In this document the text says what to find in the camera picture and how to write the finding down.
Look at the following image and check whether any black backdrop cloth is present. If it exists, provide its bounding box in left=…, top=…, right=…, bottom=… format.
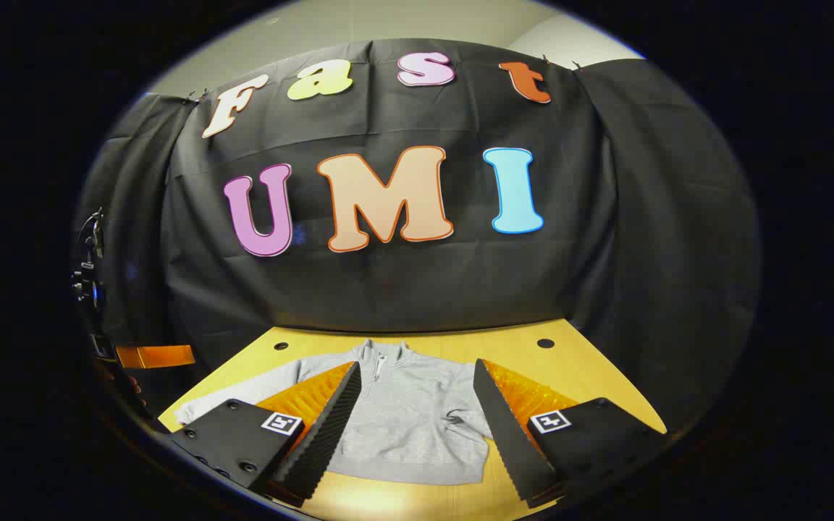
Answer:
left=73, top=38, right=762, bottom=435

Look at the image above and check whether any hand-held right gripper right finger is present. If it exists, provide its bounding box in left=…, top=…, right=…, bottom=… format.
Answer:
left=472, top=358, right=667, bottom=509

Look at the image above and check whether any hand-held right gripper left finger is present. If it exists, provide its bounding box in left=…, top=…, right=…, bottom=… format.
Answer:
left=169, top=360, right=363, bottom=507

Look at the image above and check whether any grey zip-neck sweatshirt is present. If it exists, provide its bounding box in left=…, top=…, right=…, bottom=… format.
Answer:
left=174, top=339, right=494, bottom=486

